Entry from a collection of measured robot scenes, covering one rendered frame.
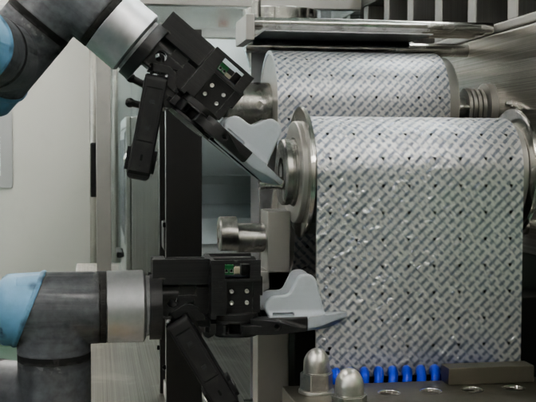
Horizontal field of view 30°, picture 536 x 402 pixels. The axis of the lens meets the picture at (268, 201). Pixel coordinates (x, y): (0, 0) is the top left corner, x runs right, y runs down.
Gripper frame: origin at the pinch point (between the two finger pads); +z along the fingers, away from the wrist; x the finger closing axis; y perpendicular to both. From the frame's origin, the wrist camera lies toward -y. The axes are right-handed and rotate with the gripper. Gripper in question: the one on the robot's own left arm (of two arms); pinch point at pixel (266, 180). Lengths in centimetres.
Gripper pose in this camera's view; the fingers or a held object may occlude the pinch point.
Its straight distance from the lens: 111.0
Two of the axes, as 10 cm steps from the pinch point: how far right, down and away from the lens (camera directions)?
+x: -1.7, -0.5, 9.8
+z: 7.5, 6.4, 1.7
